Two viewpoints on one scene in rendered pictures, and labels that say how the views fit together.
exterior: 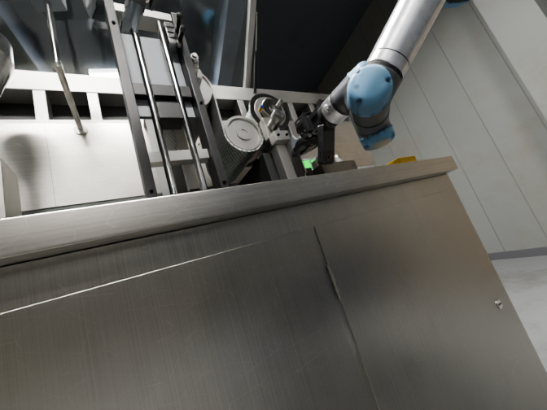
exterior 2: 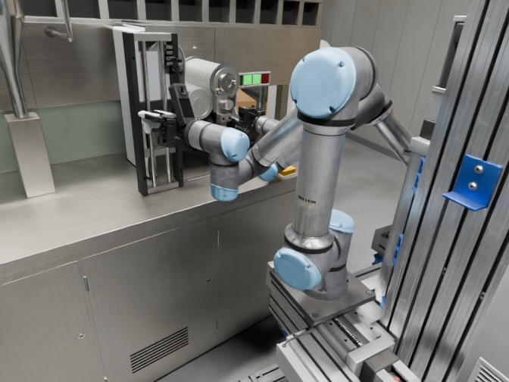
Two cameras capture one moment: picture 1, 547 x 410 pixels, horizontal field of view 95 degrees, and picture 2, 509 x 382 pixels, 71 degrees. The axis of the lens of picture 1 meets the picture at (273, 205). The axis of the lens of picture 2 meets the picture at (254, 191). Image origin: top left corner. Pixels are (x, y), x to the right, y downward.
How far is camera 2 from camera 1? 1.05 m
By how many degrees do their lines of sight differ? 39
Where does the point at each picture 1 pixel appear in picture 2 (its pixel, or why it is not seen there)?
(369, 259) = (238, 226)
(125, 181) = (88, 88)
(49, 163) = (27, 66)
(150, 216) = (159, 223)
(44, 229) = (130, 230)
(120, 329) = (144, 252)
